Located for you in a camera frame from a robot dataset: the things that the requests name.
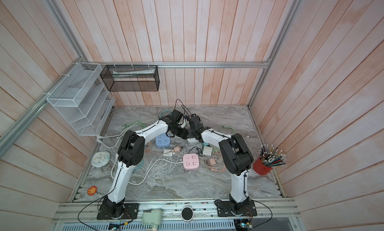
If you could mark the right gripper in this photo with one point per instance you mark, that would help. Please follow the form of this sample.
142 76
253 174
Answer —
190 132

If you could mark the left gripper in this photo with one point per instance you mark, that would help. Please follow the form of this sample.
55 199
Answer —
182 134

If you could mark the white square charger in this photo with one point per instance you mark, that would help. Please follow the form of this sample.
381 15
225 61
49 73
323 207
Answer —
207 151

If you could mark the pink charger plug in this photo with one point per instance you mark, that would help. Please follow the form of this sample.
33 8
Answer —
177 149

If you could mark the white charger plug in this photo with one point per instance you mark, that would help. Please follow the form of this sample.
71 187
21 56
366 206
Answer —
168 152

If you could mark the pink power strip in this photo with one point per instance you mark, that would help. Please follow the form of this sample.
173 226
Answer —
191 161

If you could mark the beige charger plug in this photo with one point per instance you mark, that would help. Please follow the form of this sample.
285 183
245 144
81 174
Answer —
211 162

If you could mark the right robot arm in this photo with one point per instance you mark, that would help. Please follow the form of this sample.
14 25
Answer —
237 158

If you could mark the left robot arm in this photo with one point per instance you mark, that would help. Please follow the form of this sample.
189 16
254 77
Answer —
130 154

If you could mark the white power strip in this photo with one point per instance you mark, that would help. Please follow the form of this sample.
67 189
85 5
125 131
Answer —
192 140

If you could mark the blue power strip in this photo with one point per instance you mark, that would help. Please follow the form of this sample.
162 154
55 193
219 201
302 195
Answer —
162 141

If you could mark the black mesh basket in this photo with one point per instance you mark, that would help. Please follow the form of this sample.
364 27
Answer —
119 78

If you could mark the red pencil cup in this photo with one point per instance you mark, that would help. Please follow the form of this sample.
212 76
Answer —
270 157

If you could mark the white round clock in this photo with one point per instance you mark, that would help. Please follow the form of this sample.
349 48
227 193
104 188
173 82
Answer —
100 159

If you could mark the black round speaker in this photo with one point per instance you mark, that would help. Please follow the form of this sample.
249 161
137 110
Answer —
187 213

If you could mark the white box device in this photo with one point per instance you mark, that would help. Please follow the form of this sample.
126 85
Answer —
152 218

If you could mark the red round sticker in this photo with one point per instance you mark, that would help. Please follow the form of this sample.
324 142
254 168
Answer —
92 190

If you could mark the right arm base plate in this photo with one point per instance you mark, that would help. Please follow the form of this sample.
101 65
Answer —
231 208

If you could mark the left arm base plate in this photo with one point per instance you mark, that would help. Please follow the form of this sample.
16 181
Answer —
118 211

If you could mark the white wire shelf rack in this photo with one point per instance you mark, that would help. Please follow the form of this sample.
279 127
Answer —
83 103

